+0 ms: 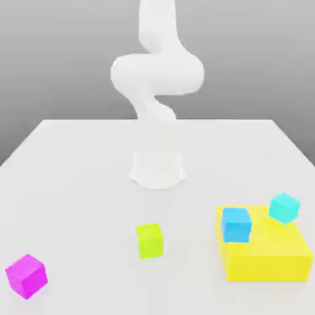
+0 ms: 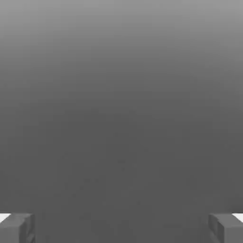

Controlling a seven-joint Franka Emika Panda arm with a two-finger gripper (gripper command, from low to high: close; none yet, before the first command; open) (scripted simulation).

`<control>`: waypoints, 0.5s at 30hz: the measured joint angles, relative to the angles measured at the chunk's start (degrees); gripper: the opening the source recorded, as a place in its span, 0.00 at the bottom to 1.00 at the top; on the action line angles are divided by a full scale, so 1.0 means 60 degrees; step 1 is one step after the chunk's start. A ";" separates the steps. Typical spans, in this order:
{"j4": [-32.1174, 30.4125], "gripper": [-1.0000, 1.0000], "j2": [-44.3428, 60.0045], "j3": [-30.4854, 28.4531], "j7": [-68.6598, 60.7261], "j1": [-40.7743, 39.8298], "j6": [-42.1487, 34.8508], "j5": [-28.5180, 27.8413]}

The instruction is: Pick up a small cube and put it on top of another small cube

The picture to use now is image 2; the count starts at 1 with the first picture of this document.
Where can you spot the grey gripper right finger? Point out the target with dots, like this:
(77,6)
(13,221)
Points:
(227,229)

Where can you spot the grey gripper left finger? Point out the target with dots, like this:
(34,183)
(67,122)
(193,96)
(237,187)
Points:
(15,229)

